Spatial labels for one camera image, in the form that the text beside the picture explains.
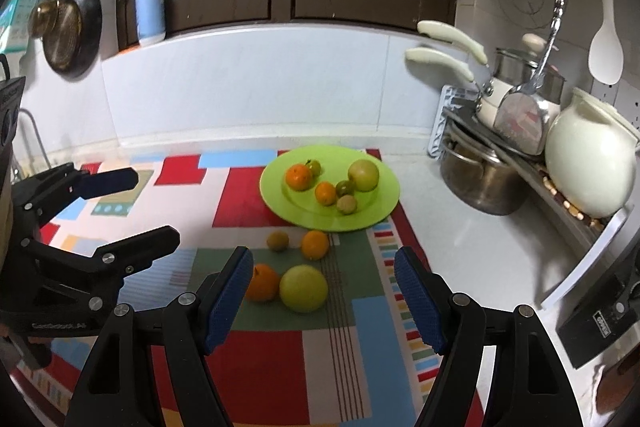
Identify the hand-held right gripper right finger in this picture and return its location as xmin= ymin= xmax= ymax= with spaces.
xmin=394 ymin=247 xmax=583 ymax=427

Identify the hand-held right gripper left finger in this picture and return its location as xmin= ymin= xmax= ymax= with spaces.
xmin=64 ymin=246 xmax=255 ymax=427

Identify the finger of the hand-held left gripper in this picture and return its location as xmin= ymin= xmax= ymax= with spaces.
xmin=29 ymin=226 xmax=181 ymax=282
xmin=14 ymin=162 xmax=140 ymax=228

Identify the large yellow-green pear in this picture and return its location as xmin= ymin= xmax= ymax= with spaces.
xmin=279 ymin=265 xmax=329 ymax=313

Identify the green plate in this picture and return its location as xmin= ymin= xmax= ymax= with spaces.
xmin=259 ymin=145 xmax=402 ymax=232

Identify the green apple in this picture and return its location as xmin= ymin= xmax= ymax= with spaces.
xmin=348 ymin=159 xmax=380 ymax=192

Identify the colourful patchwork tablecloth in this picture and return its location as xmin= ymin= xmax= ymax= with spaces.
xmin=10 ymin=148 xmax=441 ymax=427

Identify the chrome gooseneck faucet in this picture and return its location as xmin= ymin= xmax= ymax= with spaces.
xmin=19 ymin=107 xmax=51 ymax=165

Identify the stainless steel pot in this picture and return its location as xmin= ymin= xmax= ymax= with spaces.
xmin=440 ymin=139 xmax=531 ymax=216

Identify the black frying pan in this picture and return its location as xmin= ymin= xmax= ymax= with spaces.
xmin=42 ymin=0 xmax=103 ymax=80

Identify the brass mesh strainer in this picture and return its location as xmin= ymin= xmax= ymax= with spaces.
xmin=47 ymin=0 xmax=83 ymax=68

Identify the blue white pump bottle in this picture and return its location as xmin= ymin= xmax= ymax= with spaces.
xmin=135 ymin=0 xmax=167 ymax=46

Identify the small brass ladle pot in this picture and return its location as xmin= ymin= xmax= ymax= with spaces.
xmin=29 ymin=0 xmax=66 ymax=38

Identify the wooden bead trivet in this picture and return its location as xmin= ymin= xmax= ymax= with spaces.
xmin=540 ymin=174 xmax=608 ymax=233

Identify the black knife block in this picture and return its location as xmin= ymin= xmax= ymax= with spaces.
xmin=556 ymin=237 xmax=640 ymax=370

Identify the white steel dish rack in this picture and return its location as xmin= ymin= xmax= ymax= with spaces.
xmin=428 ymin=84 xmax=633 ymax=310

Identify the steel spatula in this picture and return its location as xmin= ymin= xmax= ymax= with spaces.
xmin=494 ymin=0 xmax=571 ymax=155

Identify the white ceramic pot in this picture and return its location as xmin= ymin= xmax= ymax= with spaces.
xmin=544 ymin=88 xmax=640 ymax=219

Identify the cream saucepan with glass lid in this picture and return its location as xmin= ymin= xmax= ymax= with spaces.
xmin=417 ymin=20 xmax=567 ymax=112

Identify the white rice paddle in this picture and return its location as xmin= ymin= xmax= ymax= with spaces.
xmin=588 ymin=0 xmax=625 ymax=85

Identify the teal white wall box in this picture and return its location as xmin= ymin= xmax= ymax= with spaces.
xmin=0 ymin=0 xmax=46 ymax=52

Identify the white wall socket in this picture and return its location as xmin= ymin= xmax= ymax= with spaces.
xmin=605 ymin=86 xmax=640 ymax=128

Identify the hanging wire trivet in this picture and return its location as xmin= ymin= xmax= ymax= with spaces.
xmin=492 ymin=0 xmax=557 ymax=30

